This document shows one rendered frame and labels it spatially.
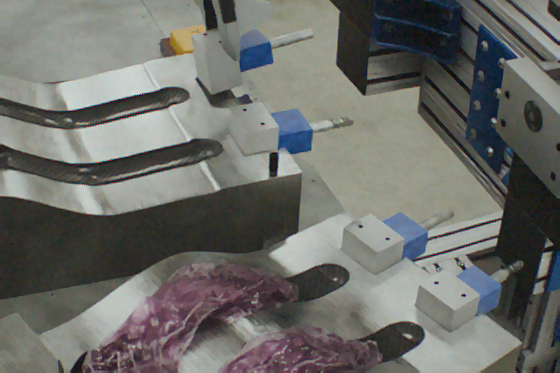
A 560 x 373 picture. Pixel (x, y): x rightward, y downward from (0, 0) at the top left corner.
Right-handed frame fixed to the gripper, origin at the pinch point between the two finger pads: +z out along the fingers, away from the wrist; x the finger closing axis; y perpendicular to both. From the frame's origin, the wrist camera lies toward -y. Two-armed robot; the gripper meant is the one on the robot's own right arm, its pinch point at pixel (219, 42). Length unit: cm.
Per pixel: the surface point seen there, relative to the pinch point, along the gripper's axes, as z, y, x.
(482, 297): 14.5, 10.6, -38.4
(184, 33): 8.0, 1.7, 23.0
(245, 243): 14.8, -5.3, -16.2
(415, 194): 92, 63, 92
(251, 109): 4.0, -0.4, -9.4
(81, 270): 11.7, -22.9, -16.5
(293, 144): 7.7, 2.5, -12.5
